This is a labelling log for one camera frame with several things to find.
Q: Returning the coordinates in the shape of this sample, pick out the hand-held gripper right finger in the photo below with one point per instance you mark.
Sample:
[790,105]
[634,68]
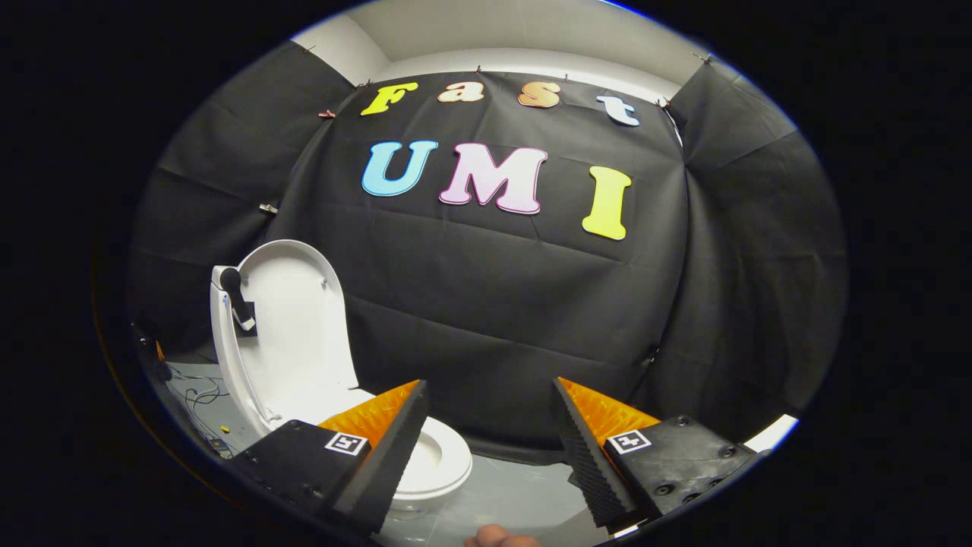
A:
[588,460]

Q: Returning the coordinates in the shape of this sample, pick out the black backdrop cloth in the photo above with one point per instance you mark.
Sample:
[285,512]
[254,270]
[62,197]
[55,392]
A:
[493,304]

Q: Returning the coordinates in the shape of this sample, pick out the black orange device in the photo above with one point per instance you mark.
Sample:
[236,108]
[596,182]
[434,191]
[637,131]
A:
[161,368]

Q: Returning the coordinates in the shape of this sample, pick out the white toilet lid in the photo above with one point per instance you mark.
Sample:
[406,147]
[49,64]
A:
[296,334]

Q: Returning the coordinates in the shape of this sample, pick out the white toilet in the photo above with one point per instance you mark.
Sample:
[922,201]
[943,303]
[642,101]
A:
[226,349]

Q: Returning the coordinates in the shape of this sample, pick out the white toilet seat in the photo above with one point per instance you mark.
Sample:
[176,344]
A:
[452,467]

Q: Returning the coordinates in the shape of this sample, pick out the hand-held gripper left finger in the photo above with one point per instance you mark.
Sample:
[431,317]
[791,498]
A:
[395,452]

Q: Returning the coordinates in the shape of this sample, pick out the black rod-shaped object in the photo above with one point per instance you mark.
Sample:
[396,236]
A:
[237,300]

